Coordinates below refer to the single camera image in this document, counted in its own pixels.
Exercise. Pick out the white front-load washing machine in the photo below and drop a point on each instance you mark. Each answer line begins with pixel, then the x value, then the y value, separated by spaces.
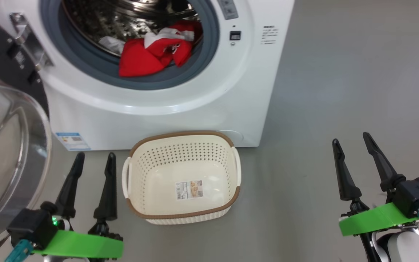
pixel 195 120

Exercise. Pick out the red and white jersey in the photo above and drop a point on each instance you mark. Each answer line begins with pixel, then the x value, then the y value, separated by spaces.
pixel 140 58

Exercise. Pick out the round white filter cover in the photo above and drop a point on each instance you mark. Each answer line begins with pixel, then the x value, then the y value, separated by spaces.
pixel 233 136

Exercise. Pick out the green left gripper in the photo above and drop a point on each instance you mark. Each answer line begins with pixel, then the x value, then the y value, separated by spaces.
pixel 86 245

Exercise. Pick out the metal door hinge bracket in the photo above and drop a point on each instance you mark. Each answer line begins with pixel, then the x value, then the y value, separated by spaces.
pixel 31 43

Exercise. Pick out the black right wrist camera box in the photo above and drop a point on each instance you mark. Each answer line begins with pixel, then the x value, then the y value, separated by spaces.
pixel 413 196

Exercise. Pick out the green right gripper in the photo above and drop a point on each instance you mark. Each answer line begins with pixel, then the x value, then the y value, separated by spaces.
pixel 373 220

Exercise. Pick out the printed product label sticker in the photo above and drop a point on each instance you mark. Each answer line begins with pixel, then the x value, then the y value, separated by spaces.
pixel 188 190

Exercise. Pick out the cream perforated laundry basket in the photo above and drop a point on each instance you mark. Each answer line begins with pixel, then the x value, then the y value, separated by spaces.
pixel 151 189

